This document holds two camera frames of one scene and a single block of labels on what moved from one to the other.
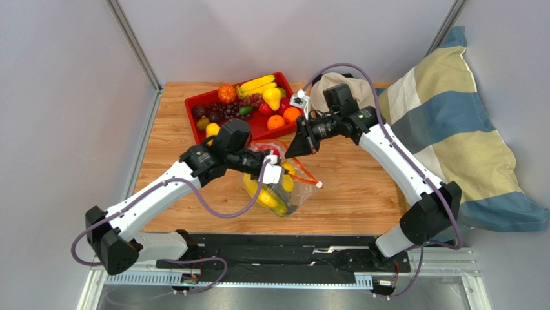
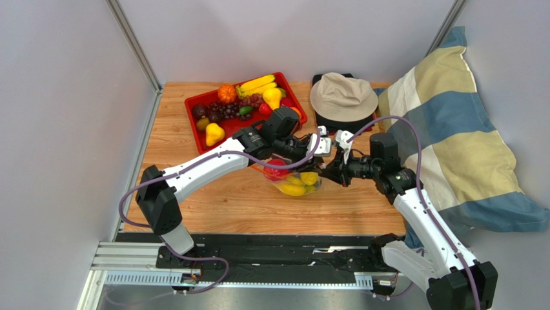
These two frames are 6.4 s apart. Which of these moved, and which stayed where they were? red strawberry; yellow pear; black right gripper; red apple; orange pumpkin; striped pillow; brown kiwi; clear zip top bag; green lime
Moved: black right gripper; red apple; clear zip top bag
Stayed: striped pillow; yellow pear; red strawberry; green lime; orange pumpkin; brown kiwi
